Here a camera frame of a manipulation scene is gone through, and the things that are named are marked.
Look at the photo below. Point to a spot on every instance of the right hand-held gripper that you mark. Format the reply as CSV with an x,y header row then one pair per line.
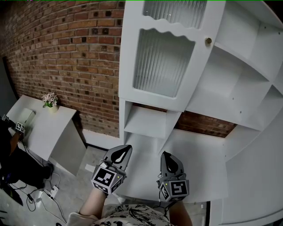
x,y
178,187

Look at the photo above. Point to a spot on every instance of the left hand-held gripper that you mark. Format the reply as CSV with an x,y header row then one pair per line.
x,y
104,178

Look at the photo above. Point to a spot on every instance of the white cabinet door ribbed glass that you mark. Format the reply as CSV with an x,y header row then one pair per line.
x,y
199,66

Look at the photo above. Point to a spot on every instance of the white desk with shelf hutch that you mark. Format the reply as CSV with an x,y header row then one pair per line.
x,y
238,83

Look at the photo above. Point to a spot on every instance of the person's left forearm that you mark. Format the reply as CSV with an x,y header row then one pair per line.
x,y
94,204

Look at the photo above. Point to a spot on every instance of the person's right forearm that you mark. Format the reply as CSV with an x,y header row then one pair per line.
x,y
181,214

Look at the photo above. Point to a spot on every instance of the small white side desk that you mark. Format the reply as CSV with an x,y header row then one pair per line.
x,y
50,132

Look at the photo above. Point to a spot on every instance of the light green box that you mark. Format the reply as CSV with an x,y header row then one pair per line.
x,y
28,115

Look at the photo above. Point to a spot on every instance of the white paper sheet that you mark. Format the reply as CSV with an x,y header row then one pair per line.
x,y
90,167

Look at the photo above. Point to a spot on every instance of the crumpled white paper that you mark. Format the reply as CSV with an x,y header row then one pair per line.
x,y
121,199

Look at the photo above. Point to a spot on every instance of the person's patterned white shirt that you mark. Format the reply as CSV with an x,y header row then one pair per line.
x,y
132,216

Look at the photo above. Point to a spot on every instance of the white power strip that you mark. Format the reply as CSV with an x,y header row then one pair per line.
x,y
54,190

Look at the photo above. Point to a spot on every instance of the pink flower plant pot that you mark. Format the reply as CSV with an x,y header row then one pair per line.
x,y
50,100

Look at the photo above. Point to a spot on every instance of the white wall skirting panel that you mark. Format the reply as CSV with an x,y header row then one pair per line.
x,y
99,139

